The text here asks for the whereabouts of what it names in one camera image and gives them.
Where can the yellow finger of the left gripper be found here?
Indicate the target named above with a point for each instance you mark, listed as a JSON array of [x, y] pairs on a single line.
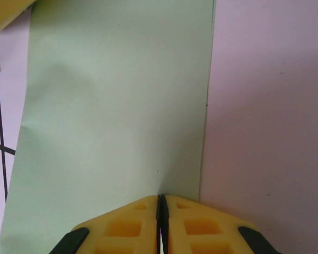
[[5, 13]]

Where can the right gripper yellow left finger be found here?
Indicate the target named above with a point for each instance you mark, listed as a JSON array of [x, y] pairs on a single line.
[[122, 227]]

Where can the light green cloth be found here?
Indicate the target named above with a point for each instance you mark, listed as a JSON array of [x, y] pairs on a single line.
[[108, 105]]

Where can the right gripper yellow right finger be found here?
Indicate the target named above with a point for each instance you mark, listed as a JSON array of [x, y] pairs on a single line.
[[201, 227]]

